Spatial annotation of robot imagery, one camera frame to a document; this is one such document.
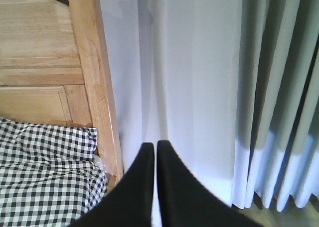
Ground wooden bed frame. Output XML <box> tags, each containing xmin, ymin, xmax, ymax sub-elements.
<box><xmin>0</xmin><ymin>0</ymin><xmax>123</xmax><ymax>189</ymax></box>

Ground black white checkered bedding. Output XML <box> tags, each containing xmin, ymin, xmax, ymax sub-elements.
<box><xmin>0</xmin><ymin>118</ymin><xmax>108</xmax><ymax>227</ymax></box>

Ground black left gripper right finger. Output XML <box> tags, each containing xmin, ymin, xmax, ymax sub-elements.
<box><xmin>157</xmin><ymin>140</ymin><xmax>259</xmax><ymax>227</ymax></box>

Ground white curtain panel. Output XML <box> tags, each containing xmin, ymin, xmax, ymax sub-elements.
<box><xmin>98</xmin><ymin>0</ymin><xmax>244</xmax><ymax>227</ymax></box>

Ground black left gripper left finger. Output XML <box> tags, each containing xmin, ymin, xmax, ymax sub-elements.
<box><xmin>72</xmin><ymin>142</ymin><xmax>154</xmax><ymax>227</ymax></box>

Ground light blue pleated curtain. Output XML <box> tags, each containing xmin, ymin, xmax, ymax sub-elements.
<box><xmin>232</xmin><ymin>0</ymin><xmax>319</xmax><ymax>211</ymax></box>

